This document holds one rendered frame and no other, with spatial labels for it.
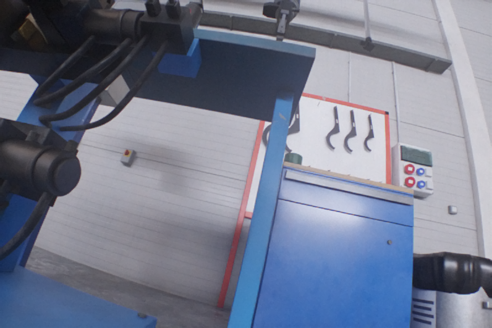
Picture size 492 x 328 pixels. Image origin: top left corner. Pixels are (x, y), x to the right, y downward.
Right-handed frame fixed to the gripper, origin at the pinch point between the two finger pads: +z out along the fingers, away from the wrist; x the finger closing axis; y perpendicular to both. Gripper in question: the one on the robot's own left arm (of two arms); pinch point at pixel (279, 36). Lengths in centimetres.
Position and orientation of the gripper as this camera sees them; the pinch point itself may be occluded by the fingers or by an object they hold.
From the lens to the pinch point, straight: 101.7
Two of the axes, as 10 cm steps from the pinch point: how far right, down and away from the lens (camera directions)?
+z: -2.3, 9.0, -3.6
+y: 9.7, 2.1, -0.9
